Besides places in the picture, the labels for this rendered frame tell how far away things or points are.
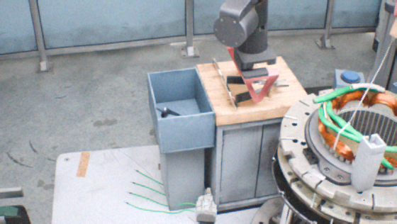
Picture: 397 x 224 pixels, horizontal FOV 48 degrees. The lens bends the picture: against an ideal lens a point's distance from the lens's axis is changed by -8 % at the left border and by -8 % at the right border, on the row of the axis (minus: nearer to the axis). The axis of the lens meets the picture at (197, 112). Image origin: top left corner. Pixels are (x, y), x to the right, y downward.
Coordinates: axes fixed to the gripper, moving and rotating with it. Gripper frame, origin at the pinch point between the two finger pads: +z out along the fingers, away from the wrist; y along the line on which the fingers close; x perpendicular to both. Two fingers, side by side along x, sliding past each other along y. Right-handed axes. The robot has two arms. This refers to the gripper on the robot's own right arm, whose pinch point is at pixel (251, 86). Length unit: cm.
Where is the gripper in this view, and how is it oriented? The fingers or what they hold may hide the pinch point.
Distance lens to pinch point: 93.2
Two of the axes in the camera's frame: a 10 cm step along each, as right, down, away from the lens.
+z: 0.5, 7.7, 6.4
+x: 9.8, -1.7, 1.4
